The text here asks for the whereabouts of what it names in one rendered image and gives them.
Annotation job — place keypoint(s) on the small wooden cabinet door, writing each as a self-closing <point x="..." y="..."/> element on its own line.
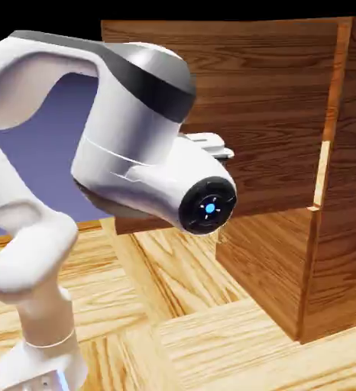
<point x="340" y="275"/>

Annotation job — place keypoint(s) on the large wooden cabinet door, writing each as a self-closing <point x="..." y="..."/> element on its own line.
<point x="352" y="116"/>

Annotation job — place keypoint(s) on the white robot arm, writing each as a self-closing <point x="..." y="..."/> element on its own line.
<point x="129" y="131"/>

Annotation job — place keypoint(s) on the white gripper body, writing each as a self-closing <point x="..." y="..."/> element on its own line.
<point x="210" y="143"/>

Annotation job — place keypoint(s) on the wooden cabinet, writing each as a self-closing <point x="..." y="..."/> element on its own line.
<point x="263" y="122"/>

